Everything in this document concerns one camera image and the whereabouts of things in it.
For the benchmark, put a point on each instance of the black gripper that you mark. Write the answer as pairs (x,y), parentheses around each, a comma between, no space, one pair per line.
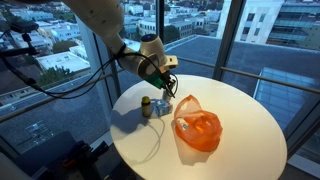
(170,80)

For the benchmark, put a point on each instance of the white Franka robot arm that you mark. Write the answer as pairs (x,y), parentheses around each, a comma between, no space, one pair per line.
(113,26)

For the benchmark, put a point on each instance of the blue and white medicine box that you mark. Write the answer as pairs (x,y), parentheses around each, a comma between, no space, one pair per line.
(163,108)

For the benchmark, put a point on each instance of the amber bottle with yellow cap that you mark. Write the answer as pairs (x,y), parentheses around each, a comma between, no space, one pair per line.
(146,107)

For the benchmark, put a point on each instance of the small blue white packet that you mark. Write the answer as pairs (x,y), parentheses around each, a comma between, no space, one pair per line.
(183,125)

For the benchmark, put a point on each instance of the orange plastic bag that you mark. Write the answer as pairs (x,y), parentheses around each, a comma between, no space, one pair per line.
(200,133)

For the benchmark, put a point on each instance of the white corner window column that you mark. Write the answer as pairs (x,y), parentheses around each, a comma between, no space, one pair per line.
(98,73)

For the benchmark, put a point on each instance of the round white table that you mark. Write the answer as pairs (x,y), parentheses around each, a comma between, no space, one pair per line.
(240,143)

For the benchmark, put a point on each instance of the metal window handrail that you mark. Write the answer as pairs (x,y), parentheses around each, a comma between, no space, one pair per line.
(266,78)
(56,95)

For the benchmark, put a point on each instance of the dark equipment pile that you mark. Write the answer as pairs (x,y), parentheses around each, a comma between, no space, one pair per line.
(66,158)

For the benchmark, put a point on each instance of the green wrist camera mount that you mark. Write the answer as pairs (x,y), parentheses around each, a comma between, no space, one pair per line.
(155,80)

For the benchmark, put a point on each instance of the grey window post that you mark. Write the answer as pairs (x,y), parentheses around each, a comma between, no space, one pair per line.
(226,40)

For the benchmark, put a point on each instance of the black camera on stand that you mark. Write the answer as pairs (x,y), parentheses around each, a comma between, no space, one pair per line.
(23,30)

